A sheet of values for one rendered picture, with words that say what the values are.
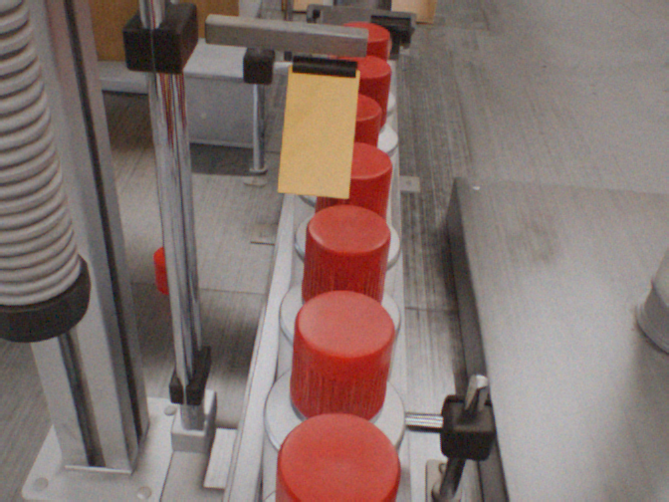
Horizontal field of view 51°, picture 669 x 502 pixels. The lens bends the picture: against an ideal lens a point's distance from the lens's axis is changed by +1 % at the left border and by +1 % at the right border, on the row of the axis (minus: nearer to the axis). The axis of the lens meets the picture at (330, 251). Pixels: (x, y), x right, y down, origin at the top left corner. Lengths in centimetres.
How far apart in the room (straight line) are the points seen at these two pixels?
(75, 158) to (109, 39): 66
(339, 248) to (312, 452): 9
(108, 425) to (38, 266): 25
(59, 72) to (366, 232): 14
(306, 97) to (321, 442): 16
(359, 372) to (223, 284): 42
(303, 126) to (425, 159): 54
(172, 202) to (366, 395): 14
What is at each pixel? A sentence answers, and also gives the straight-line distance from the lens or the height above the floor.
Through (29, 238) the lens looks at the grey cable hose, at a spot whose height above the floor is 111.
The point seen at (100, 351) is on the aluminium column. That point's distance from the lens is 41.
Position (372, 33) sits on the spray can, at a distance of 45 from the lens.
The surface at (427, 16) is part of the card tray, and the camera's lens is 127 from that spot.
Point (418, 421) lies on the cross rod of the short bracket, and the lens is 43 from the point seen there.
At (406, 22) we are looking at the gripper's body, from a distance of 68.
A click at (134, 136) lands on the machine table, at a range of 85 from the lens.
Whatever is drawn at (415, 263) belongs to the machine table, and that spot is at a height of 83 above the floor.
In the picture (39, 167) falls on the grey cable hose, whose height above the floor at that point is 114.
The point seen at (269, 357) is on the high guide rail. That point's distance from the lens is 38.
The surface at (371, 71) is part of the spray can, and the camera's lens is 39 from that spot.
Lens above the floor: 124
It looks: 38 degrees down
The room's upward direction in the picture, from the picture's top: 5 degrees clockwise
